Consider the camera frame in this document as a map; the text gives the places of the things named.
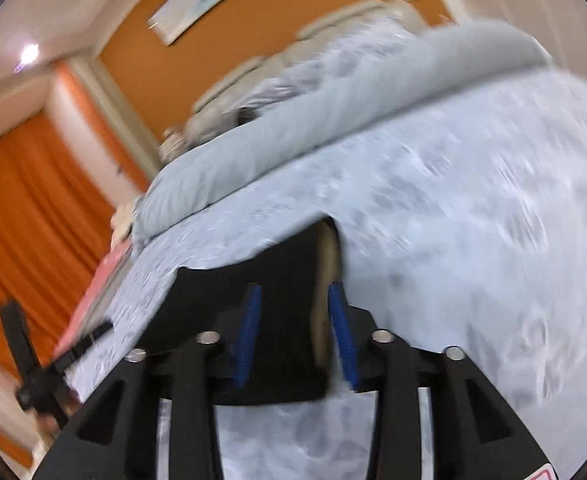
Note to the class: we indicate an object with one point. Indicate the white butterfly patterned bedsheet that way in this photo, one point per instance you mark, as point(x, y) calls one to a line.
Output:
point(473, 210)

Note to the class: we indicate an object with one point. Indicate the orange curtain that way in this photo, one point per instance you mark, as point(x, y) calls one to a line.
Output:
point(23, 235)

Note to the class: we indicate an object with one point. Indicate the grey rolled duvet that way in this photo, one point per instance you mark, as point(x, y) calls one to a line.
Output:
point(273, 160)

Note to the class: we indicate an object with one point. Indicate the white plush toy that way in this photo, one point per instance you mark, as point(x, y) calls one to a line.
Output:
point(123, 225)

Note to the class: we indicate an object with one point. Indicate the beige leather headboard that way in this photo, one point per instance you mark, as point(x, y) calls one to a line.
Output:
point(273, 65)

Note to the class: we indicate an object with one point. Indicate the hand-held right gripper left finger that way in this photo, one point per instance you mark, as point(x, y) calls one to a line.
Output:
point(248, 345)

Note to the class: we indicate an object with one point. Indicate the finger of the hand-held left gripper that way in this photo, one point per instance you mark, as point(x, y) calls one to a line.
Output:
point(80, 349)

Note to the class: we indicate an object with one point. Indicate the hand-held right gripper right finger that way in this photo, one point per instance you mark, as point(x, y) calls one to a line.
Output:
point(343, 345)

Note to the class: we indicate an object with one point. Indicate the beige plush toy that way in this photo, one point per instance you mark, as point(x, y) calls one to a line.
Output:
point(173, 142)

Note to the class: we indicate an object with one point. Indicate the black pants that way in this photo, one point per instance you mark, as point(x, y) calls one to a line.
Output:
point(283, 285)

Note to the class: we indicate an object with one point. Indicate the pink mattress edge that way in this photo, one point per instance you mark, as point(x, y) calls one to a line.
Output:
point(103, 285)

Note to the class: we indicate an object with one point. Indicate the grey floral bedding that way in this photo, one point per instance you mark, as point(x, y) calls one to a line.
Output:
point(323, 65)

